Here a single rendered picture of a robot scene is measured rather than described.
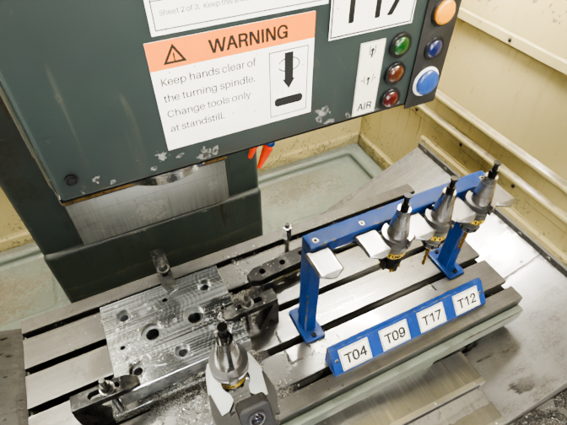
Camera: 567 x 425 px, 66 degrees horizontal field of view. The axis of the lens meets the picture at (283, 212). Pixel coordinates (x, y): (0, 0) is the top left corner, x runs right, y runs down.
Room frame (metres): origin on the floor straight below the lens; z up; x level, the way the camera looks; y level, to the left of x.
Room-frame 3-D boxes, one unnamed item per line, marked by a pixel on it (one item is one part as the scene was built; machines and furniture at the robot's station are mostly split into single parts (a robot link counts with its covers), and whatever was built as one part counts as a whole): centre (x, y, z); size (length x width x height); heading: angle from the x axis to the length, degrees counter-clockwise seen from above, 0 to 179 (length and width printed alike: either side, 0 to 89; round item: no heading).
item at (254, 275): (0.73, -0.02, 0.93); 0.26 x 0.05 x 0.06; 121
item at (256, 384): (0.31, 0.05, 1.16); 0.09 x 0.03 x 0.06; 12
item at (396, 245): (0.59, -0.23, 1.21); 0.06 x 0.06 x 0.03
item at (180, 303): (0.52, 0.25, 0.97); 0.29 x 0.23 x 0.05; 116
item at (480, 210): (0.68, -0.43, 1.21); 0.06 x 0.06 x 0.03
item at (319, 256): (0.51, -0.08, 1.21); 0.07 x 0.05 x 0.01; 26
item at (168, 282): (0.66, 0.30, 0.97); 0.13 x 0.03 x 0.15; 26
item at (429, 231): (0.61, -0.28, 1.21); 0.07 x 0.05 x 0.01; 26
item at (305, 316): (0.56, -0.06, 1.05); 0.10 x 0.05 x 0.30; 26
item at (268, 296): (0.56, 0.08, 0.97); 0.13 x 0.03 x 0.15; 116
